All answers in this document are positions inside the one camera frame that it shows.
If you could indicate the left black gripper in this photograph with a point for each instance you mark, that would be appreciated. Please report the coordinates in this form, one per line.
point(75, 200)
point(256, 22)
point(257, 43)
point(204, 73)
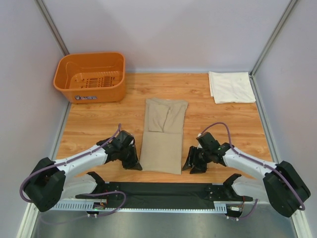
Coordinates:
point(133, 164)

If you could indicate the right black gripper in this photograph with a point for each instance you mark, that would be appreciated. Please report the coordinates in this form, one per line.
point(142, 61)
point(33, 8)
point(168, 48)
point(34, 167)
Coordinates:
point(191, 161)

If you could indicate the beige t shirt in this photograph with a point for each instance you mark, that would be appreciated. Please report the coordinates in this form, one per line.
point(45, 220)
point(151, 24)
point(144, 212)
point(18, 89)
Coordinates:
point(162, 140)

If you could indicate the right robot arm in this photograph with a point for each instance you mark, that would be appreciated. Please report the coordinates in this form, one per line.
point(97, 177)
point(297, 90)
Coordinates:
point(278, 184)

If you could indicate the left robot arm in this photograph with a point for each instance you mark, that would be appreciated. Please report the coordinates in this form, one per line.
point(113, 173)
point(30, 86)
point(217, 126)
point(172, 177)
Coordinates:
point(53, 181)

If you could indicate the folded white t shirt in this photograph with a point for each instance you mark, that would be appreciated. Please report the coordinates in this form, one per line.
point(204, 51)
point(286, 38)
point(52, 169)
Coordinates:
point(234, 87)

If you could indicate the orange plastic basket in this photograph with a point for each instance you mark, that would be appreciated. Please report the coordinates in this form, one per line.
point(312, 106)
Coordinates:
point(91, 77)

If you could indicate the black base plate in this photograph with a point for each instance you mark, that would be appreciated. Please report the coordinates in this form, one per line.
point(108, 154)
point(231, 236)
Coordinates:
point(151, 195)

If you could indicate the left aluminium frame post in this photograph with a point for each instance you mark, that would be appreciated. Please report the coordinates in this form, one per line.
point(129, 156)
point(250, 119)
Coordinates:
point(51, 25)

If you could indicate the aluminium frame post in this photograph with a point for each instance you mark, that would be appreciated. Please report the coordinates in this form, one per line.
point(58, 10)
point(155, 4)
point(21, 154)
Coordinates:
point(274, 35)
point(51, 25)

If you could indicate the right aluminium frame post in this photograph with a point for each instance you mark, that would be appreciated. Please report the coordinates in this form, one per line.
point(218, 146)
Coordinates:
point(274, 35)

